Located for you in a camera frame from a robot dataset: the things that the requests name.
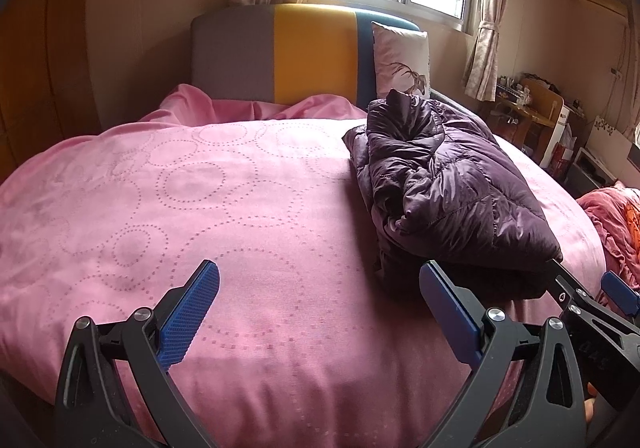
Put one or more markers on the red bag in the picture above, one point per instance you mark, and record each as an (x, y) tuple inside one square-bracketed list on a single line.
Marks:
[(564, 158)]

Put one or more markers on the purple quilted puffer jacket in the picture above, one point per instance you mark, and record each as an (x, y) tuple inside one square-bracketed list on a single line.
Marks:
[(450, 188)]

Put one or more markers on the coral ruffled blanket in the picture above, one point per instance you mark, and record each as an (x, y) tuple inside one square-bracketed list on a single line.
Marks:
[(610, 213)]

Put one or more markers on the grey yellow blue headboard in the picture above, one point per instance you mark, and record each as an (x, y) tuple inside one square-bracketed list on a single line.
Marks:
[(310, 52)]

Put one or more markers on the wooden wardrobe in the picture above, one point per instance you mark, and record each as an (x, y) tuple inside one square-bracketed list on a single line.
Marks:
[(45, 77)]

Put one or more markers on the white cardboard box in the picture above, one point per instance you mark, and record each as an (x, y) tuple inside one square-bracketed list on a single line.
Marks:
[(561, 120)]

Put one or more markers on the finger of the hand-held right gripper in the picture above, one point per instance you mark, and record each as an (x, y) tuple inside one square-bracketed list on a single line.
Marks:
[(620, 293), (580, 290)]

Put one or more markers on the cluttered wooden desk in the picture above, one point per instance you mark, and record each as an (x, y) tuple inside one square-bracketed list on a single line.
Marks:
[(542, 102)]

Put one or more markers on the pink dotted bedspread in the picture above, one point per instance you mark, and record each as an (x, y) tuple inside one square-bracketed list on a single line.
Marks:
[(200, 228)]

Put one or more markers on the white deer print pillow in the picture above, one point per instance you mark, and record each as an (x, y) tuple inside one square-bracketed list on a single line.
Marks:
[(400, 52)]

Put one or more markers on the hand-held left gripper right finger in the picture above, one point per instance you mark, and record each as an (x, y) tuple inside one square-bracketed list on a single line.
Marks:
[(450, 313)]

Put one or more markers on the person's right hand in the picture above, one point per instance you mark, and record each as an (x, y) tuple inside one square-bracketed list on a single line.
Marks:
[(591, 408)]

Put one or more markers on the white air conditioner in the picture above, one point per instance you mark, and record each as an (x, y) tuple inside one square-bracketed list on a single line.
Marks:
[(600, 1)]

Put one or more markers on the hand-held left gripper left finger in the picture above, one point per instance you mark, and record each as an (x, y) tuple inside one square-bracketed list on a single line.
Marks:
[(190, 313)]

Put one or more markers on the white storage unit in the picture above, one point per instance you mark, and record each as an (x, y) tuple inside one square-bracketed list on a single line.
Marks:
[(595, 170)]

